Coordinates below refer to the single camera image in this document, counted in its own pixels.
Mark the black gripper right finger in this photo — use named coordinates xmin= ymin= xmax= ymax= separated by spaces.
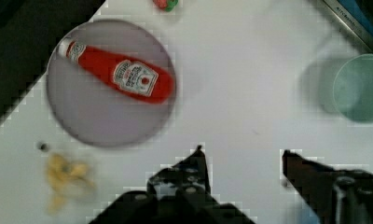
xmin=282 ymin=150 xmax=373 ymax=224

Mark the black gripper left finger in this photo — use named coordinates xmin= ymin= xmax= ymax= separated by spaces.
xmin=90 ymin=146 xmax=255 ymax=224

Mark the peeled banana toy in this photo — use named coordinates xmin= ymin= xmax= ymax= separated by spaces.
xmin=46 ymin=153 xmax=95 ymax=215

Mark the green cup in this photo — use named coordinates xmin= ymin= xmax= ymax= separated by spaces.
xmin=300 ymin=53 xmax=373 ymax=124

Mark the red ketchup bottle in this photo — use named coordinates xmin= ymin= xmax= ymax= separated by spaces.
xmin=58 ymin=38 xmax=174 ymax=105

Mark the grey round plate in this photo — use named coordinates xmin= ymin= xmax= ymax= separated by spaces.
xmin=47 ymin=20 xmax=176 ymax=147

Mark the dark red strawberry toy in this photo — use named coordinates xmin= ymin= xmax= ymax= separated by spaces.
xmin=152 ymin=0 xmax=178 ymax=12

